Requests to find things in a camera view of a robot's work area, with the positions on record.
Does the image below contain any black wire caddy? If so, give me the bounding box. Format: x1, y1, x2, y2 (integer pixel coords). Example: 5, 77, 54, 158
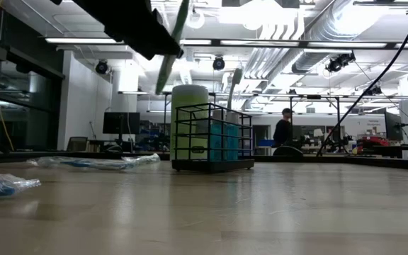
171, 102, 256, 174

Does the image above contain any black stage light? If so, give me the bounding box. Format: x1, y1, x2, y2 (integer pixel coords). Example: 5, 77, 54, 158
325, 52, 357, 74
362, 86, 383, 97

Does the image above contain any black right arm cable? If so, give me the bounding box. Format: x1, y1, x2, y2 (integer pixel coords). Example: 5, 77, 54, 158
315, 0, 408, 157

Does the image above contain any black aluminium table frame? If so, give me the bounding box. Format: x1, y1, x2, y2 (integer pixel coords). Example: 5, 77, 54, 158
0, 149, 408, 172

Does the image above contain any black ceiling camera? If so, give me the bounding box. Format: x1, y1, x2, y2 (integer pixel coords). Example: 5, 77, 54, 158
95, 59, 110, 76
212, 55, 227, 72

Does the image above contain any silver ceiling duct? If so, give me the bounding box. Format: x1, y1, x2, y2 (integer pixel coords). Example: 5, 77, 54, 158
221, 0, 384, 113

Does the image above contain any person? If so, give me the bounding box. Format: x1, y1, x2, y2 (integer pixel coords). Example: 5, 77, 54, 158
273, 107, 294, 148

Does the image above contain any dark flat monitor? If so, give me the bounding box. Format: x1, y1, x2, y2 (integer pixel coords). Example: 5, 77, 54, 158
383, 110, 404, 142

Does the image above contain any black office chair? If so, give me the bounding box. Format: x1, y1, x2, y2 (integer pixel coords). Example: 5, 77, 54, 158
65, 136, 89, 153

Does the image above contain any black metal stand frame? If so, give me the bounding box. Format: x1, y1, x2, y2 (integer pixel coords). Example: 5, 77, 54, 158
288, 93, 342, 154

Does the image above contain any long ceiling light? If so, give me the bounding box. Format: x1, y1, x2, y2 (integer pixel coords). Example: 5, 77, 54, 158
44, 37, 125, 45
307, 41, 388, 49

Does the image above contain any green wipes canister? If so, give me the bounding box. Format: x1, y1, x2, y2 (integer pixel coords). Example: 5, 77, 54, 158
170, 84, 210, 162

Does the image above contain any blue mouthwash bottle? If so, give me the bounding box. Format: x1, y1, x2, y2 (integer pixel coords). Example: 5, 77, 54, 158
209, 108, 226, 162
225, 110, 240, 162

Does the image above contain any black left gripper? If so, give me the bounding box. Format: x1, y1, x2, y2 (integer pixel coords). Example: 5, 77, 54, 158
53, 0, 183, 60

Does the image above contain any black computer monitor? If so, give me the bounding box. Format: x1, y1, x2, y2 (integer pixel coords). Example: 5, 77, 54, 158
102, 112, 142, 136

